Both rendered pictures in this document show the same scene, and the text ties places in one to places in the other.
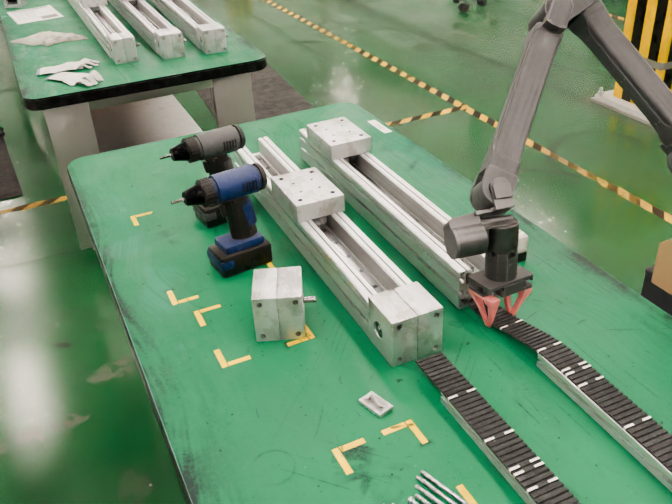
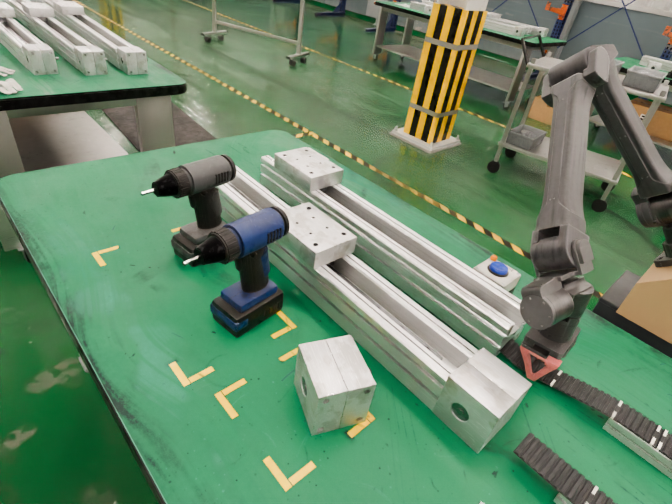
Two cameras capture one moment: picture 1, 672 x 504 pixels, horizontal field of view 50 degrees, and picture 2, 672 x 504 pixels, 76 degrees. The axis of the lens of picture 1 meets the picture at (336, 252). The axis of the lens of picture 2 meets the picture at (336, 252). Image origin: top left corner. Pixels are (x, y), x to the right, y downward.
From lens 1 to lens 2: 0.82 m
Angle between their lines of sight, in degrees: 21
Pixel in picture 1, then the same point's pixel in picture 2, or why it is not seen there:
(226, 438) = not seen: outside the picture
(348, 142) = (325, 174)
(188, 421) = not seen: outside the picture
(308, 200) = (324, 245)
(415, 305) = (504, 384)
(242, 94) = (163, 114)
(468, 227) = (557, 295)
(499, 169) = (575, 229)
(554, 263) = not seen: hidden behind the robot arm
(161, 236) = (139, 280)
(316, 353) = (388, 444)
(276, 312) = (343, 404)
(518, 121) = (577, 176)
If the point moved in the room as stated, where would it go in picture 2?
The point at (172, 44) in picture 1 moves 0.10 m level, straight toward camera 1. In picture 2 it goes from (94, 61) to (97, 68)
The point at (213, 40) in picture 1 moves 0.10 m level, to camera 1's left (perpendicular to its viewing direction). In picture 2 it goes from (135, 62) to (110, 61)
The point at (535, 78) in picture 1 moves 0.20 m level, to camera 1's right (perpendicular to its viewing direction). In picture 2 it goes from (582, 131) to (658, 132)
